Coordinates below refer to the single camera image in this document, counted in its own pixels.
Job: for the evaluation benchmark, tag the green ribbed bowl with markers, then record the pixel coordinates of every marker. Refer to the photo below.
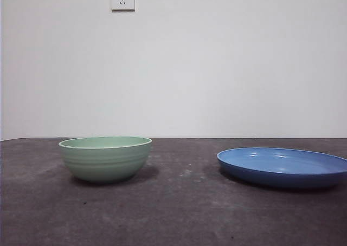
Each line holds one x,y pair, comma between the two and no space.
105,164

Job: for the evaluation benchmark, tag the blue round plate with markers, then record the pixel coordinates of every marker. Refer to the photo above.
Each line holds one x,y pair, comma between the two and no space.
279,173

